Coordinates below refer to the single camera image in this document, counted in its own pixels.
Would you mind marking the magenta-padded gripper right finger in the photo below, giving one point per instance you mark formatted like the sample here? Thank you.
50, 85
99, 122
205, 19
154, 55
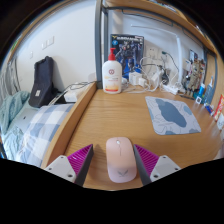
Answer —
164, 166

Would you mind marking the small white cube clock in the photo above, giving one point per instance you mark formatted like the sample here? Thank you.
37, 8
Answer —
198, 100

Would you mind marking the white wall socket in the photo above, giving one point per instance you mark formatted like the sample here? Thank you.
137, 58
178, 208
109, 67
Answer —
152, 52

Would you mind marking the tan robot figure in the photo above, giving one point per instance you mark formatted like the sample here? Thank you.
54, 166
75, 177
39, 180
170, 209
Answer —
194, 78

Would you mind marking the grey mouse pad blue blobs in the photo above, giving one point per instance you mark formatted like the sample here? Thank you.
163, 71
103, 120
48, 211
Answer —
171, 115

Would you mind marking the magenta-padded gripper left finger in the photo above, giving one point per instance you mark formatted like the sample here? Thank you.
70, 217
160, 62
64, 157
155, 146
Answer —
60, 165

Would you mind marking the white pump bottle red cap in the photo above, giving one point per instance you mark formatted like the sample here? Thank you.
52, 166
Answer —
112, 76

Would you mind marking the blue robot model kit box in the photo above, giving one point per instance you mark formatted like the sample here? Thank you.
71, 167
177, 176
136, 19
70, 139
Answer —
131, 53

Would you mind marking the red snack can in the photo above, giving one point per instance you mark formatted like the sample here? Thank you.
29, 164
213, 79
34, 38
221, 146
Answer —
220, 106

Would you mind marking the black bag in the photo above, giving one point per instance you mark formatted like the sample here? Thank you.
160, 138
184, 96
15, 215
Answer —
42, 83

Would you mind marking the teal blanket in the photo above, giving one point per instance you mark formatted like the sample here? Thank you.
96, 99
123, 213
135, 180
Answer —
11, 108

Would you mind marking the blue tube bottle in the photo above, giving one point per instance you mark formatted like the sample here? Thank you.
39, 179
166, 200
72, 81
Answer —
201, 91

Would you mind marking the small blue box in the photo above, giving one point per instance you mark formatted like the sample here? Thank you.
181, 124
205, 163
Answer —
210, 109

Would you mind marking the pink computer mouse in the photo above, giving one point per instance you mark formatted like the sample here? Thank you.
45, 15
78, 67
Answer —
120, 161

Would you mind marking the white charger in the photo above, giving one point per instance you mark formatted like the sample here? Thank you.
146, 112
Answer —
136, 79

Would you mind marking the blue white checkered pillow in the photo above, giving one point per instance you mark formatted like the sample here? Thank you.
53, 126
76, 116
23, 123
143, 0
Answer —
41, 130

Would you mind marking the white desk lamp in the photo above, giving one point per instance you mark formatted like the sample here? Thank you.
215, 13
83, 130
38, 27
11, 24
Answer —
179, 56

